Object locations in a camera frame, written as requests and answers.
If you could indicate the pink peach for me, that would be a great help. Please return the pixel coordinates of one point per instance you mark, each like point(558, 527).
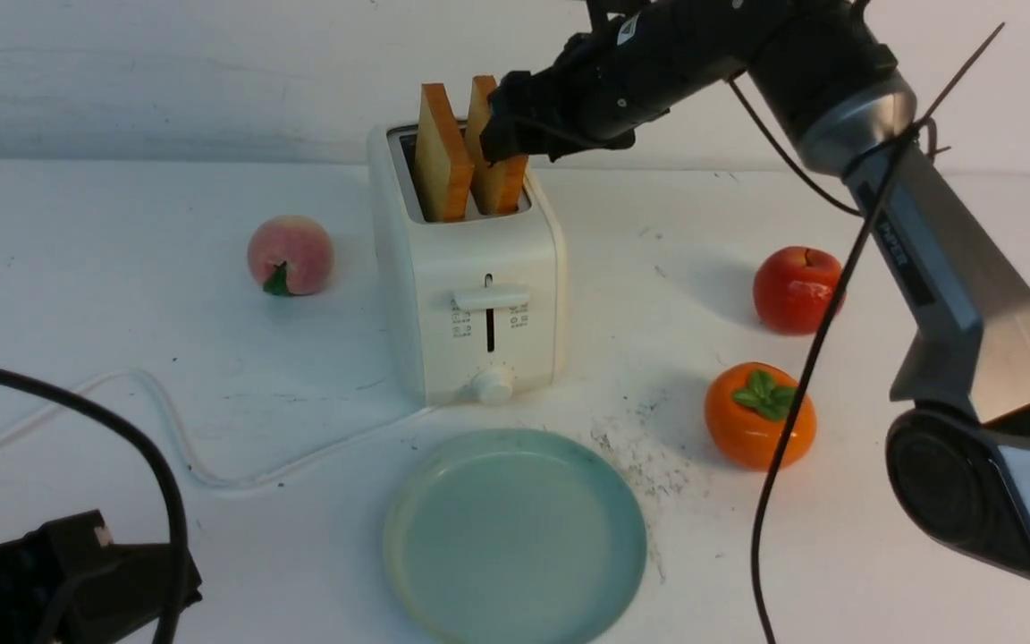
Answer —
point(291, 256)

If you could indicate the orange persimmon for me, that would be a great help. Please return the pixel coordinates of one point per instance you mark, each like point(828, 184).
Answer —
point(745, 411)

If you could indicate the red apple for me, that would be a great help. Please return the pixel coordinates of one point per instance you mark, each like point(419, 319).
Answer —
point(793, 288)

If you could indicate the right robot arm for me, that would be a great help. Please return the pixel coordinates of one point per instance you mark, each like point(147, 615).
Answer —
point(959, 461)

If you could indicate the light green plate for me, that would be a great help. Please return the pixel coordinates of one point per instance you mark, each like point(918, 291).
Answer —
point(514, 535)

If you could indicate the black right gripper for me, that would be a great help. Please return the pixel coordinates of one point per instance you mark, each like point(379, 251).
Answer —
point(628, 72)

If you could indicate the white toaster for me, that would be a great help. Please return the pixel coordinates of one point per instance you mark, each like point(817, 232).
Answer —
point(476, 310)

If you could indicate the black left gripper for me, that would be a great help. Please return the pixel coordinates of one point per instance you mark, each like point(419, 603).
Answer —
point(68, 581)

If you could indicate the toast slice slot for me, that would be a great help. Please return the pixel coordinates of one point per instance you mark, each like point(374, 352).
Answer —
point(496, 187)
point(443, 171)

